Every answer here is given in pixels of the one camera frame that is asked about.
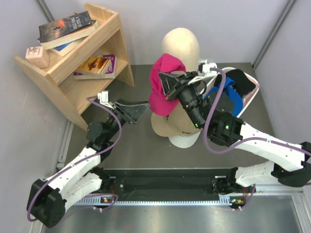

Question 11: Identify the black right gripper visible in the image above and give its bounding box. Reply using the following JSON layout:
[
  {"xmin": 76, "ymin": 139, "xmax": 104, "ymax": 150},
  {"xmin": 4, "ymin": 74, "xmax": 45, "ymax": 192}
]
[{"xmin": 158, "ymin": 72, "xmax": 207, "ymax": 130}]

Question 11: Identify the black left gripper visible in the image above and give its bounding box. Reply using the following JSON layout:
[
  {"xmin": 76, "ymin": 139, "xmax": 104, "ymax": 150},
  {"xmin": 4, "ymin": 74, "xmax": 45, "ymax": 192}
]
[{"xmin": 105, "ymin": 99, "xmax": 151, "ymax": 140}]

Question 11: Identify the pink cap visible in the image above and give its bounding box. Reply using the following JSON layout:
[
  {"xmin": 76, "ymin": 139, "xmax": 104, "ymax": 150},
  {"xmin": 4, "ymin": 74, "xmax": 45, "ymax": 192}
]
[{"xmin": 148, "ymin": 53, "xmax": 187, "ymax": 116}]

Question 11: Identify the beige cap with black logo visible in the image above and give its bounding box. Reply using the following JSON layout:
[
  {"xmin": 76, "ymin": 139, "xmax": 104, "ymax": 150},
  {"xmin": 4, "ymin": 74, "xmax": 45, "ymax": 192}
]
[{"xmin": 151, "ymin": 103, "xmax": 201, "ymax": 137}]

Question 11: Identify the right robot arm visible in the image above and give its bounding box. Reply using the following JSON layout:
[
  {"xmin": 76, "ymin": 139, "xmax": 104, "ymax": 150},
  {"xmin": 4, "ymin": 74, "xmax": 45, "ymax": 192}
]
[{"xmin": 159, "ymin": 68, "xmax": 311, "ymax": 193}]

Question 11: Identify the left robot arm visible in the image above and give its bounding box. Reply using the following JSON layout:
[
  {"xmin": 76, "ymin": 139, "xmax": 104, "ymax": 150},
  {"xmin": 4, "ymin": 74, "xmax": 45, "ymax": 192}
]
[{"xmin": 26, "ymin": 97, "xmax": 150, "ymax": 228}]

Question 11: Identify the beige mannequin head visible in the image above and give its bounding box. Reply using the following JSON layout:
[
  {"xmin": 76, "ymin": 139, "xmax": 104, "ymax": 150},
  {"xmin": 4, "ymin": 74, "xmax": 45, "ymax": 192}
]
[{"xmin": 162, "ymin": 28, "xmax": 200, "ymax": 71}]

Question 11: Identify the orange purple book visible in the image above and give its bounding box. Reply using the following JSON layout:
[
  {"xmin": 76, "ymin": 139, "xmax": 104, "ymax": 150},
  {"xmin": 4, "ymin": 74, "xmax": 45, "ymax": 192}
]
[{"xmin": 73, "ymin": 54, "xmax": 117, "ymax": 80}]

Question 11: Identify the wooden shelf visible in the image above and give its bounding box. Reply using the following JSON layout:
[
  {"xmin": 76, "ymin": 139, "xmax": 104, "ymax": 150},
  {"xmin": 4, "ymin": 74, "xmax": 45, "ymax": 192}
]
[{"xmin": 14, "ymin": 2, "xmax": 135, "ymax": 130}]

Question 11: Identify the blue cap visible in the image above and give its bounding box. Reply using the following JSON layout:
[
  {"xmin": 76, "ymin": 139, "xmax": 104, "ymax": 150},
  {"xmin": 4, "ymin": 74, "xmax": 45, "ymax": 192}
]
[{"xmin": 204, "ymin": 76, "xmax": 243, "ymax": 117}]

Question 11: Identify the white perforated basket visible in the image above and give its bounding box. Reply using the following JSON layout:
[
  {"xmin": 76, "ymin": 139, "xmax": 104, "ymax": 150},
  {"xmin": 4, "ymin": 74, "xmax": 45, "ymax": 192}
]
[{"xmin": 211, "ymin": 67, "xmax": 260, "ymax": 118}]

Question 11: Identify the blue cover book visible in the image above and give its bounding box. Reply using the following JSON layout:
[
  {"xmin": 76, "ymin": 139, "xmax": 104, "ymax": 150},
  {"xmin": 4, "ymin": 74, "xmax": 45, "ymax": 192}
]
[{"xmin": 51, "ymin": 38, "xmax": 84, "ymax": 57}]

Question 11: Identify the pink power adapter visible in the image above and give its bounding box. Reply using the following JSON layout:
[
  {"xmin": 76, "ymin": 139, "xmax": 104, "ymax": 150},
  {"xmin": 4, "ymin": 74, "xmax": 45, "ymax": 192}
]
[{"xmin": 25, "ymin": 46, "xmax": 50, "ymax": 68}]

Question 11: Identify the dark cover paperback book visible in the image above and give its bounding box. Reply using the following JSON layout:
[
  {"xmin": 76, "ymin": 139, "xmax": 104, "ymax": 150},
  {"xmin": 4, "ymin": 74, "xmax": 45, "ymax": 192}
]
[{"xmin": 38, "ymin": 11, "xmax": 99, "ymax": 49}]

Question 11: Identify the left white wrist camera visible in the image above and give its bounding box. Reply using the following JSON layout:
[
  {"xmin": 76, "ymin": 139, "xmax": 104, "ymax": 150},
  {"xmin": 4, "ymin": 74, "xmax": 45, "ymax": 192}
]
[{"xmin": 97, "ymin": 90, "xmax": 113, "ymax": 109}]

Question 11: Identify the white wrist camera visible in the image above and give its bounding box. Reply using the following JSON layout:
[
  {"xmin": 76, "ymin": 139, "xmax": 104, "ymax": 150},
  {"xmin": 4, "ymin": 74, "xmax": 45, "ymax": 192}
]
[
  {"xmin": 198, "ymin": 59, "xmax": 217, "ymax": 73},
  {"xmin": 97, "ymin": 90, "xmax": 113, "ymax": 109}
]

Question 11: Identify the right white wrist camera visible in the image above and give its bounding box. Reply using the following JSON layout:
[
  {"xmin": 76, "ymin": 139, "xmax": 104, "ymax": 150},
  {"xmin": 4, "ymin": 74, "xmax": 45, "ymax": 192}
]
[{"xmin": 198, "ymin": 59, "xmax": 217, "ymax": 73}]

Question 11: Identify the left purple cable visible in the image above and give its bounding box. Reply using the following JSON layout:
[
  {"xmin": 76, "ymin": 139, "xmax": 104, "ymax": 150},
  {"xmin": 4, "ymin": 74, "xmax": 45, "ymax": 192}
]
[{"xmin": 26, "ymin": 96, "xmax": 122, "ymax": 221}]

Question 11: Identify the purple cable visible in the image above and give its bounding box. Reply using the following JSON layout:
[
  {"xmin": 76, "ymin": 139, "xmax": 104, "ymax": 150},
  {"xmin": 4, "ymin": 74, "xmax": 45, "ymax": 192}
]
[
  {"xmin": 26, "ymin": 96, "xmax": 122, "ymax": 221},
  {"xmin": 203, "ymin": 67, "xmax": 311, "ymax": 156}
]

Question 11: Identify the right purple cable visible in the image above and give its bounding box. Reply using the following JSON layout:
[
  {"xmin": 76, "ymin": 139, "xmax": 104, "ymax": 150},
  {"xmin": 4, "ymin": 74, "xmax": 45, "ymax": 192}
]
[{"xmin": 203, "ymin": 67, "xmax": 311, "ymax": 156}]

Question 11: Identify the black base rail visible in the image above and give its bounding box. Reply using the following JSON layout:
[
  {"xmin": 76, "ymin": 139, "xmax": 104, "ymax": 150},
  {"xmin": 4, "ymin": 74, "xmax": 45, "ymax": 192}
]
[{"xmin": 99, "ymin": 168, "xmax": 245, "ymax": 201}]

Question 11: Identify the white slotted cable duct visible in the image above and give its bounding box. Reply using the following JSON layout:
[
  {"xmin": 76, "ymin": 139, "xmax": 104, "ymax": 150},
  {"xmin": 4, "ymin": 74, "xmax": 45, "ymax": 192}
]
[{"xmin": 74, "ymin": 195, "xmax": 249, "ymax": 209}]

